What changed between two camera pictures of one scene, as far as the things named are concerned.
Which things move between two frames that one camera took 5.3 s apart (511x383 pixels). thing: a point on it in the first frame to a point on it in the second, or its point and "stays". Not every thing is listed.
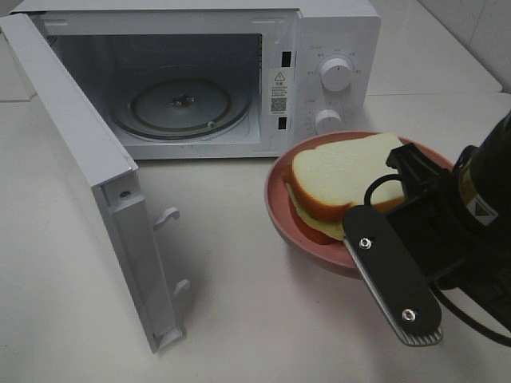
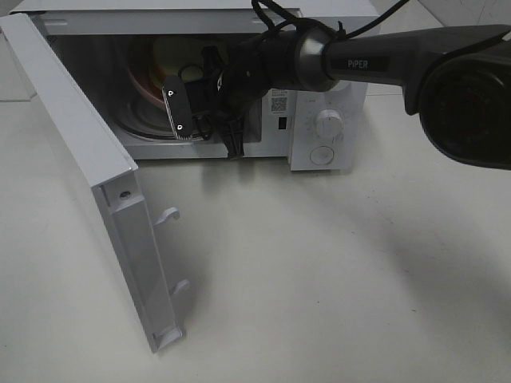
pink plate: [299, 229] to [142, 73]
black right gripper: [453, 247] to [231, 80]
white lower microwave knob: [329, 120] stays
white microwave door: [113, 175] stays
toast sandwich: [326, 180] to [170, 54]
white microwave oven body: [223, 80] stays
